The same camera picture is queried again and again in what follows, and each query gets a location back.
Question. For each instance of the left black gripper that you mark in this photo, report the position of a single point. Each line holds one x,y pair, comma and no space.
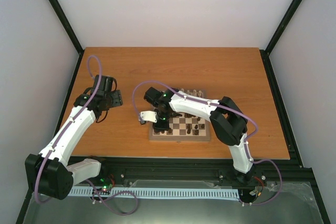
117,100

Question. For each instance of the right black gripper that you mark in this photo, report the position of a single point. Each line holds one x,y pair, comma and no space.
163,127

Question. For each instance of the wooden chess board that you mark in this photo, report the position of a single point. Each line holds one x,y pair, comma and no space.
159,102

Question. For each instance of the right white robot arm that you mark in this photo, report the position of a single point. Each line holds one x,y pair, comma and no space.
227,120

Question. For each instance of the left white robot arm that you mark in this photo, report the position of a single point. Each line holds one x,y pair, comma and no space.
68,134

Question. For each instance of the dark chess piece cluster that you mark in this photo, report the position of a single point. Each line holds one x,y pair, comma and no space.
185,125

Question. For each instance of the white chess pieces row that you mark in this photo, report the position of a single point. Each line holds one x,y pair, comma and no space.
194,92

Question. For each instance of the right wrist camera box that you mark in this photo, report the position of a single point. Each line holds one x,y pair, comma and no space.
147,116

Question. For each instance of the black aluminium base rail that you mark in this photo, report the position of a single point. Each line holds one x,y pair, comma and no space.
127,171

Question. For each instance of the light blue cable duct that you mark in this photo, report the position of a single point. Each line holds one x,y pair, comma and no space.
169,193

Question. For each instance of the left black frame post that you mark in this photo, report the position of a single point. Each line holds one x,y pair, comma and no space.
56,6

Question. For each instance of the black frame post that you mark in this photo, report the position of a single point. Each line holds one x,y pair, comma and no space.
56,6
291,10

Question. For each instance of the right black frame post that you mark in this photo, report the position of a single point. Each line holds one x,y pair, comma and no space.
291,10

